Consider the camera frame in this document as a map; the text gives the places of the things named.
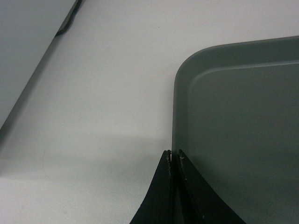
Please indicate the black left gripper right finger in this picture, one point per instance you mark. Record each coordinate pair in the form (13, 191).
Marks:
(207, 207)

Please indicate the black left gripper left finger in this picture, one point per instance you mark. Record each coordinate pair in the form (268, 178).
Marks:
(156, 207)

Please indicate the grey silver tray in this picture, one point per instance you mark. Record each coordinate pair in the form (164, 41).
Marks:
(236, 119)

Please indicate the white cash register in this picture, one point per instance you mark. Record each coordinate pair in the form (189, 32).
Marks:
(27, 29)

